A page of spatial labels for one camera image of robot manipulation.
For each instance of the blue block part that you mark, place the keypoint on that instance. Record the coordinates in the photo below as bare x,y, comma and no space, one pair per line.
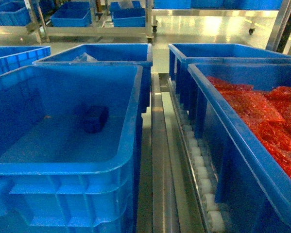
93,118

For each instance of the blue bin behind left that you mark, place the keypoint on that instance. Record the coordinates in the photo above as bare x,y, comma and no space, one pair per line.
110,54

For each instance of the blue bin behind right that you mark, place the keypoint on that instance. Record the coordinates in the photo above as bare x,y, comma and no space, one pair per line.
181,55

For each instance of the blue bin with red bags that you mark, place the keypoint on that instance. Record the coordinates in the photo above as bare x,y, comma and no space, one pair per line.
253,191

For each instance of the empty blue plastic bin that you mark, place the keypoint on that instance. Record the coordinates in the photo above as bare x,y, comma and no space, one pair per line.
55,177

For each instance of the white roller track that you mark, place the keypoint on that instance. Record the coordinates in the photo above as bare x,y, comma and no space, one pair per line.
201,174

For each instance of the red bubble wrap bags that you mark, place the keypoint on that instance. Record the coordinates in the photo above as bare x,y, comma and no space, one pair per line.
267,114

